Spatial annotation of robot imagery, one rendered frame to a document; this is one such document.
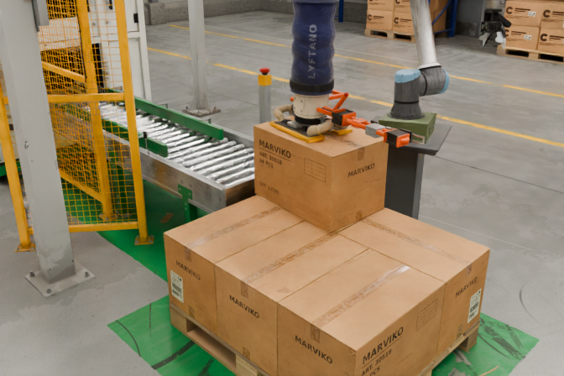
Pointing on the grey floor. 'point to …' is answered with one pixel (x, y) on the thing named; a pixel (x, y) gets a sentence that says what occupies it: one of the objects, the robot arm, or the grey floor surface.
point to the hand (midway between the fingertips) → (494, 48)
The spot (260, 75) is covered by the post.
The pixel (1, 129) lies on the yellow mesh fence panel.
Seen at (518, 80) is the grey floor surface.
